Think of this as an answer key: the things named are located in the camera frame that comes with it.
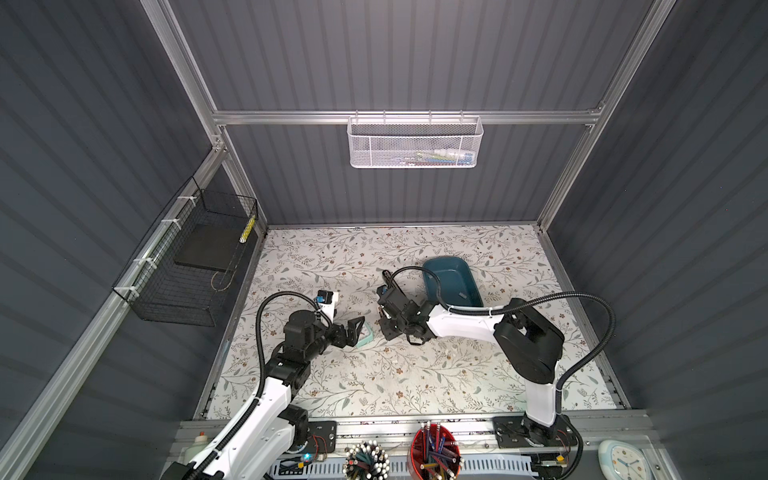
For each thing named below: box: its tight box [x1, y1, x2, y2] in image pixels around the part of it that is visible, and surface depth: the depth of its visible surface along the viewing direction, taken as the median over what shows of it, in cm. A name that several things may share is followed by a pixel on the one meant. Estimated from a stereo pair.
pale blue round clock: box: [598, 439, 652, 480], surface depth 69 cm
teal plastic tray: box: [422, 256, 484, 307], surface depth 104 cm
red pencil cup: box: [410, 423, 463, 480], surface depth 63 cm
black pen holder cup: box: [343, 439, 390, 480], surface depth 58 cm
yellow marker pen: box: [239, 215, 256, 243], surface depth 83 cm
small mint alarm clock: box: [356, 320, 374, 348], surface depth 91 cm
